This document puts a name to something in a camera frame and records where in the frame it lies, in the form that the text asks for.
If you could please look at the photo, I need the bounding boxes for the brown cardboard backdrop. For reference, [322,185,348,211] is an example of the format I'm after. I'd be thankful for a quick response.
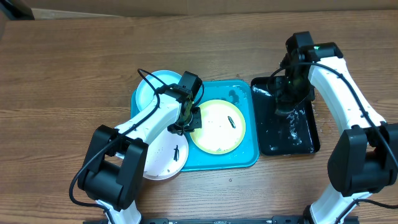
[23,0,397,17]

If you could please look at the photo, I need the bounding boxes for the black rectangular tray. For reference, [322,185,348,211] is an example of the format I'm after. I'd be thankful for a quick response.
[251,77,320,156]

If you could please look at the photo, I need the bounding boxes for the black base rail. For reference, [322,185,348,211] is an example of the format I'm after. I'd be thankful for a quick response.
[83,215,360,224]

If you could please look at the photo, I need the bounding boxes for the light blue plate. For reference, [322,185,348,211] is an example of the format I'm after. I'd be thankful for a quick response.
[135,70,182,111]

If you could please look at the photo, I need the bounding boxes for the teal plastic tray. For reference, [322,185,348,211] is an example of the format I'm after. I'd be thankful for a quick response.
[130,79,260,172]

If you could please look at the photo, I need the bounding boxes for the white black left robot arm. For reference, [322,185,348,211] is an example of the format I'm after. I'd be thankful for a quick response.
[69,84,204,223]

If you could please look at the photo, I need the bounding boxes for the pink white plate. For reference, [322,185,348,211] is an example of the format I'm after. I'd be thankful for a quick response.
[143,129,189,180]

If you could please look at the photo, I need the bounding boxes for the green sponge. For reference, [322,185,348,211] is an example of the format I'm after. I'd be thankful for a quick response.
[275,106,294,116]

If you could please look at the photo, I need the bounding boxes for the yellow plate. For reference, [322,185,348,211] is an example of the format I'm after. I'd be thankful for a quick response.
[190,100,246,155]

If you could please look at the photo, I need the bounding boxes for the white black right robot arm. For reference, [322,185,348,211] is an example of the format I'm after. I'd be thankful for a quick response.
[269,42,397,223]

